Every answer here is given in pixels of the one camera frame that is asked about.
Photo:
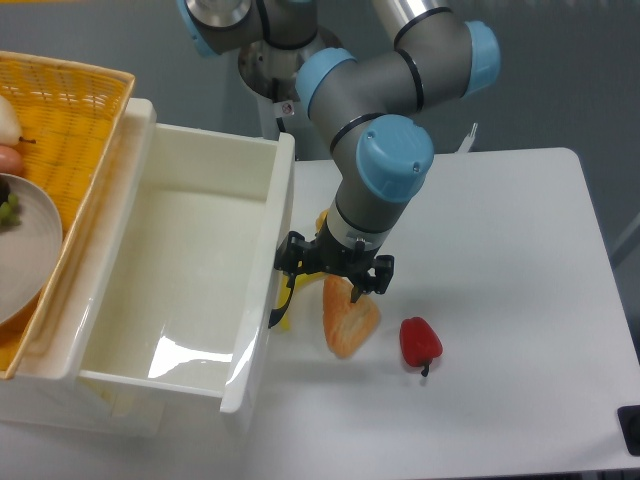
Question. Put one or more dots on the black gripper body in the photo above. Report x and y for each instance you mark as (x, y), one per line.
(330, 256)

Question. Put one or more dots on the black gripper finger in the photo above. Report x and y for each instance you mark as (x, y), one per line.
(374, 276)
(293, 257)

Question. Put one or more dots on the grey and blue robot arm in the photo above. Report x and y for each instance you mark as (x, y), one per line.
(362, 110)

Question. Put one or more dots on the white drawer cabinet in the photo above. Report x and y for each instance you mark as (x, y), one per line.
(48, 388)

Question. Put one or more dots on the yellow banana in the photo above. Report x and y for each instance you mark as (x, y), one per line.
(301, 282)

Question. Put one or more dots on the yellow bell pepper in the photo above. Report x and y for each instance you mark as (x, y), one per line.
(320, 220)

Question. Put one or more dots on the orange bread piece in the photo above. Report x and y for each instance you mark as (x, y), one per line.
(347, 325)

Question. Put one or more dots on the red bell pepper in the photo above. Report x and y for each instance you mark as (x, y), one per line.
(419, 344)

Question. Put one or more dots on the grey plate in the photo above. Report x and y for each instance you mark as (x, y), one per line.
(29, 250)

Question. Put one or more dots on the yellow woven basket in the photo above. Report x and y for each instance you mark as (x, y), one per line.
(72, 111)

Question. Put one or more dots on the green grapes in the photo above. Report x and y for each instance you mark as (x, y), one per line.
(9, 214)

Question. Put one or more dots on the black object at table edge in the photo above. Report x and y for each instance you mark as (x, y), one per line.
(629, 420)

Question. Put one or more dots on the white pear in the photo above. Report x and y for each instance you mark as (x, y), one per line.
(10, 127)

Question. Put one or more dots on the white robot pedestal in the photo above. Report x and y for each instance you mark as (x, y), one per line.
(280, 85)

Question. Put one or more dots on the white table clamp bracket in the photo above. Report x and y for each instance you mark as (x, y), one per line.
(468, 141)

